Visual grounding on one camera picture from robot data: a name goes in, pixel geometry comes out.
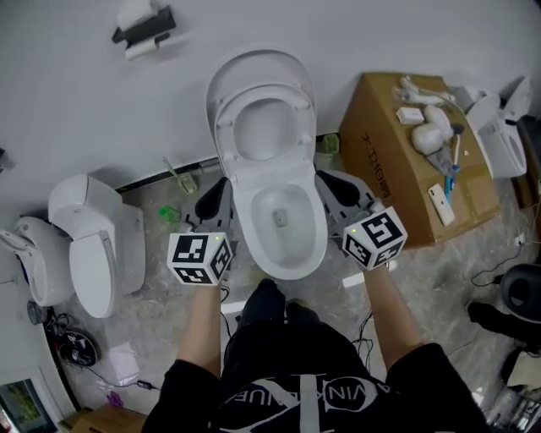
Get small brown cardboard box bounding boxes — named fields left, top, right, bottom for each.
left=62, top=404, right=149, bottom=433

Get white toilet bowl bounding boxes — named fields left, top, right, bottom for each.
left=230, top=159, right=330, bottom=282

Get black power adapter with cable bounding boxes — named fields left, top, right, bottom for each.
left=86, top=365, right=161, bottom=391

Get black round bin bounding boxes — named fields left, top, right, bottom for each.
left=500, top=263, right=541, bottom=315

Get person's right forearm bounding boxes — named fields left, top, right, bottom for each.
left=363, top=265, right=424, bottom=377

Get white hose fittings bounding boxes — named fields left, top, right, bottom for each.
left=392, top=74, right=456, bottom=107

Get white plastic bag bundle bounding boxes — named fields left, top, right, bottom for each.
left=411, top=104, right=454, bottom=154

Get white paper sheet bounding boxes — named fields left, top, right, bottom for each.
left=107, top=343, right=141, bottom=386

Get pale green toilet brush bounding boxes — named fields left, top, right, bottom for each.
left=161, top=156, right=199, bottom=195

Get person's black shoe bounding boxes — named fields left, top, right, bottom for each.
left=238, top=277, right=287, bottom=329
left=286, top=299, right=320, bottom=325

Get person's black printed shirt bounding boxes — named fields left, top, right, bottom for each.
left=142, top=315, right=492, bottom=433

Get metal rack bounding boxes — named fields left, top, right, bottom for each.
left=485, top=382, right=541, bottom=433

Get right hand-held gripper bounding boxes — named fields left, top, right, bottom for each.
left=314, top=169, right=408, bottom=271

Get white toilet with grey trim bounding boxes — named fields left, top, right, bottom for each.
left=455, top=75, right=533, bottom=179

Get black bag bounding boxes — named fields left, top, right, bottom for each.
left=467, top=300, right=541, bottom=340

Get glass tank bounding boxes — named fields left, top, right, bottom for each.
left=0, top=377, right=48, bottom=433

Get small white flat box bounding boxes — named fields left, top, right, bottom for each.
left=396, top=107, right=425, bottom=125

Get blue handled brush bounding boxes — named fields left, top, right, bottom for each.
left=443, top=123, right=466, bottom=192

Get grey round can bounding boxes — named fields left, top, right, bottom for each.
left=26, top=299, right=48, bottom=326

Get large brown cardboard box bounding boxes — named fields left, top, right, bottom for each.
left=338, top=72, right=503, bottom=251

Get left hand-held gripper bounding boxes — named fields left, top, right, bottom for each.
left=167, top=176, right=236, bottom=288

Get black wall shelf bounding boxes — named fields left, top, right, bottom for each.
left=111, top=4, right=177, bottom=47

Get person's left forearm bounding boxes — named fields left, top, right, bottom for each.
left=174, top=280, right=223, bottom=381

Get black cable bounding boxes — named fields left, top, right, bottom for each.
left=470, top=239, right=541, bottom=288

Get grey cloth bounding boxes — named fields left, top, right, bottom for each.
left=425, top=147, right=456, bottom=175

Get white toilet lid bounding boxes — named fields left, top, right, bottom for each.
left=205, top=49, right=319, bottom=170

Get green plastic container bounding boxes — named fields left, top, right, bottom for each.
left=316, top=134, right=340, bottom=156

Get white smartphone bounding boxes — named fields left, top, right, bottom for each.
left=427, top=184, right=456, bottom=227

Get white tissue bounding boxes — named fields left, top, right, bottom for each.
left=116, top=0, right=154, bottom=29

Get white toilet seat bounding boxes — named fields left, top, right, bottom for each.
left=214, top=83, right=316, bottom=184

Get white toilet with closed lid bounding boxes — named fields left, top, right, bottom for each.
left=46, top=173, right=147, bottom=320

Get white toilet paper roll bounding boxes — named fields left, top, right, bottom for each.
left=124, top=38, right=158, bottom=61

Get dark wooden furniture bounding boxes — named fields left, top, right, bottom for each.
left=511, top=113, right=541, bottom=212

